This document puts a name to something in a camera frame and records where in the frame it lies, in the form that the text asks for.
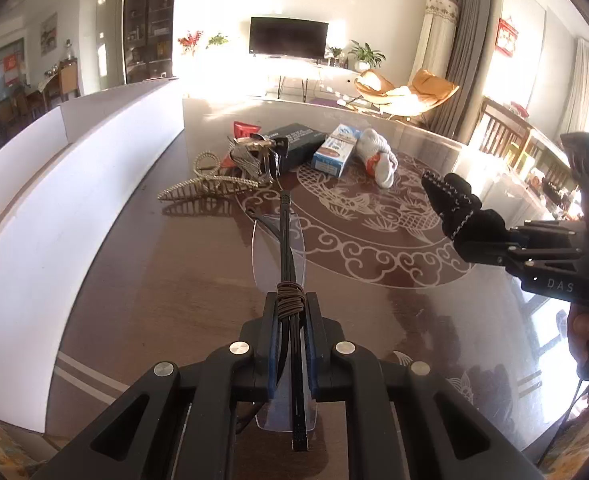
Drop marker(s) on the person's right hand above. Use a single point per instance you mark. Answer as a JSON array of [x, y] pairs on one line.
[[586, 330]]

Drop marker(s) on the large potted green plant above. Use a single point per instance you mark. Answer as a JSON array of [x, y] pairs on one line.
[[367, 55]]

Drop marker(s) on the wooden slatted chair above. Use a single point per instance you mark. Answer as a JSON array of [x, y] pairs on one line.
[[504, 130]]

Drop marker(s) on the small potted plant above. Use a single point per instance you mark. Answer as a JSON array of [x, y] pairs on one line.
[[335, 55]]

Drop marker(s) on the black television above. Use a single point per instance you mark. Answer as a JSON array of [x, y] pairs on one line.
[[288, 37]]

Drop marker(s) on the black velvet hair bow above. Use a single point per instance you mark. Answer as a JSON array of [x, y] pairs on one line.
[[467, 215]]

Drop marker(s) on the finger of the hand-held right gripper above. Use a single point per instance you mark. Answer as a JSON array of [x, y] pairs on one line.
[[549, 235], [524, 255]]

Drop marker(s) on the white partition board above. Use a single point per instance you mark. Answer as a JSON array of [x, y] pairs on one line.
[[74, 185]]

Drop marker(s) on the clear glasses with black arms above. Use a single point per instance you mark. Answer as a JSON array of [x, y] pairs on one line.
[[285, 230]]

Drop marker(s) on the red wall hanging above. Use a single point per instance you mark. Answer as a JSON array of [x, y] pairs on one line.
[[507, 36]]

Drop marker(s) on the orange lounge chair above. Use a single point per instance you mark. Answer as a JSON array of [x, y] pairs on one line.
[[424, 90]]

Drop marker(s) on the white television console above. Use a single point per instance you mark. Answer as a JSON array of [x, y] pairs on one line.
[[324, 77]]

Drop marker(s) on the framed wall painting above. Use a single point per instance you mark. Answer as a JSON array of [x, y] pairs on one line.
[[48, 32]]

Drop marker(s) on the grey curtain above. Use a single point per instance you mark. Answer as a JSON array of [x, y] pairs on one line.
[[474, 35]]

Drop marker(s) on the cream covered standing air conditioner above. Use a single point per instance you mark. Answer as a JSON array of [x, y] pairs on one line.
[[437, 40]]

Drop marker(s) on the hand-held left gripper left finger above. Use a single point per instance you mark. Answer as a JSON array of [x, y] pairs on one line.
[[273, 355]]

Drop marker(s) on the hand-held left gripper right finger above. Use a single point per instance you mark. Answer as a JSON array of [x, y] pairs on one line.
[[313, 355]]

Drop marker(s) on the small green leafy plant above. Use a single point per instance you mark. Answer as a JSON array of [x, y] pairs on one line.
[[218, 40]]

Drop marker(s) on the blue and white box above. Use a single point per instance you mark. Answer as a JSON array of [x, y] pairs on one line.
[[334, 152]]

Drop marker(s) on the white sheer curtain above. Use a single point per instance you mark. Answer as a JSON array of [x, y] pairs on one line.
[[581, 85]]

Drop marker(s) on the dark glass display cabinet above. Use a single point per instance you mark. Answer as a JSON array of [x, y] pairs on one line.
[[149, 20]]

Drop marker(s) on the white knitted glove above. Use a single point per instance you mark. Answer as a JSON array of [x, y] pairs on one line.
[[382, 160]]

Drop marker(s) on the red window decoration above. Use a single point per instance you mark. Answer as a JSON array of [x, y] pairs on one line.
[[11, 67]]

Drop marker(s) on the black cardboard box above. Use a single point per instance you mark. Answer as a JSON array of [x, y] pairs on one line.
[[299, 140]]

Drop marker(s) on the red flower bouquet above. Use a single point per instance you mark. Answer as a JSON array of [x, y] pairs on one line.
[[190, 40]]

